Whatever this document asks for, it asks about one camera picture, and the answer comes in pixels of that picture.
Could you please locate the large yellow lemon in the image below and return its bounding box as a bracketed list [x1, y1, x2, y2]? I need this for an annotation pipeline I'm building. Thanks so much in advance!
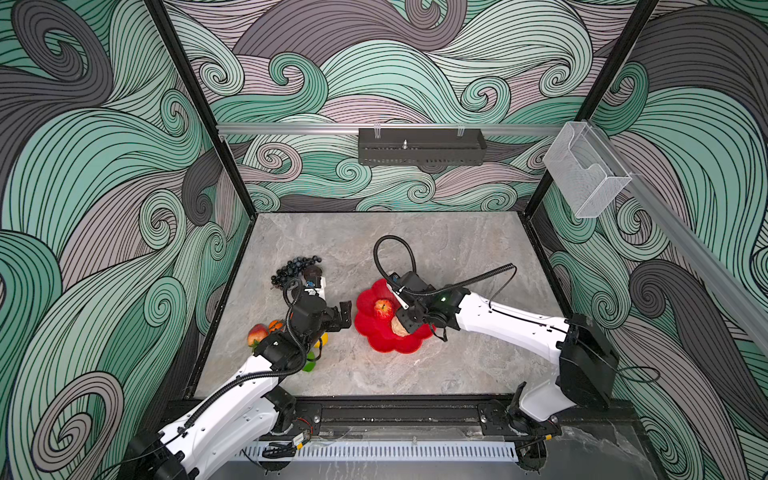
[315, 332, 328, 348]

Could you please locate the clear plastic wall bin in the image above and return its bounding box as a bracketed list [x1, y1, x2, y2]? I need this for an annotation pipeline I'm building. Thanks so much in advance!
[543, 121, 631, 219]

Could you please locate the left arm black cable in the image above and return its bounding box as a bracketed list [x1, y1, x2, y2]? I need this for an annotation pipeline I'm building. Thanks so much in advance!
[182, 275, 325, 430]

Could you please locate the beige garlic bulb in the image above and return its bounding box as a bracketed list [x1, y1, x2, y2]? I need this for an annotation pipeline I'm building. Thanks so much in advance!
[391, 316, 410, 337]

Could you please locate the red apple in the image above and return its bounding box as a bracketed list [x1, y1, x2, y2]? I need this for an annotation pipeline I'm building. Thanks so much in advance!
[373, 299, 396, 321]

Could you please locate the white slotted cable duct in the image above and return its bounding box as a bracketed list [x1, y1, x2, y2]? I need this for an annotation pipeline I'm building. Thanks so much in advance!
[233, 440, 518, 463]

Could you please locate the aluminium rail right wall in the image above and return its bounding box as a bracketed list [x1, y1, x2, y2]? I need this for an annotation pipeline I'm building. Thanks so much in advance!
[594, 127, 767, 350]

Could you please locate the aluminium rail back wall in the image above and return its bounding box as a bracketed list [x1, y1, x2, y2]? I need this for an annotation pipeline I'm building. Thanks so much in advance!
[216, 122, 563, 137]

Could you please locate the black frame post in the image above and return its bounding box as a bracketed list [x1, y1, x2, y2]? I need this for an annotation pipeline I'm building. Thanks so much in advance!
[521, 0, 658, 225]
[145, 0, 258, 223]

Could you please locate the black perforated wall tray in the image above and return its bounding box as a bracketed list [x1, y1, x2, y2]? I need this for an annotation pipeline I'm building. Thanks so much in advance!
[357, 129, 488, 169]

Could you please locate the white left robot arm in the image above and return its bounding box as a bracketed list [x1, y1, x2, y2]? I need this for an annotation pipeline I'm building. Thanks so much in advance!
[116, 289, 352, 479]

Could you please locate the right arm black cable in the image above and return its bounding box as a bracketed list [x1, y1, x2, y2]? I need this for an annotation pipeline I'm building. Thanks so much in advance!
[372, 234, 518, 298]

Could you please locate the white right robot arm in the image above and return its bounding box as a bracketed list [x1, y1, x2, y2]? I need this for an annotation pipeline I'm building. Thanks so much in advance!
[386, 272, 619, 433]

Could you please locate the green lime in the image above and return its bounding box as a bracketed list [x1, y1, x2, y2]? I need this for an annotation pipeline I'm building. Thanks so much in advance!
[302, 352, 316, 372]

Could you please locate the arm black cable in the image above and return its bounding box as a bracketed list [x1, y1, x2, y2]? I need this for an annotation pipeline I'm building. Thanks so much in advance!
[182, 275, 325, 430]
[372, 234, 518, 298]

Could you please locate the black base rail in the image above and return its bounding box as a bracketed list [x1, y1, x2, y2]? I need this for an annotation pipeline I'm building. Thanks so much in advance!
[263, 394, 637, 440]

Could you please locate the black frame post left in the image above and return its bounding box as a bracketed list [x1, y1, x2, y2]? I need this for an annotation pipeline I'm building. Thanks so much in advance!
[145, 0, 258, 223]

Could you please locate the red peach with leaf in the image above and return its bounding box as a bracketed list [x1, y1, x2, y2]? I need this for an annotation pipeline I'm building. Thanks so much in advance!
[247, 324, 269, 349]

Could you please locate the black frame post right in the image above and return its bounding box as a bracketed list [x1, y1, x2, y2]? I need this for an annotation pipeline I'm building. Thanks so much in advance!
[521, 0, 658, 225]

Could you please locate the aluminium rail wall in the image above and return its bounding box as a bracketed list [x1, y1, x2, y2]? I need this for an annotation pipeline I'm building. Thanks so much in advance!
[594, 127, 767, 350]
[216, 122, 563, 137]

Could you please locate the red flower-shaped fruit bowl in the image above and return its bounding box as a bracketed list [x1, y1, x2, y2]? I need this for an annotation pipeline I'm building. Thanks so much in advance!
[354, 279, 432, 354]

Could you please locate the black grape bunch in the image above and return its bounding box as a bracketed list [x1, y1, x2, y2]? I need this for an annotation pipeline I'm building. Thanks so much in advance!
[271, 256, 322, 289]

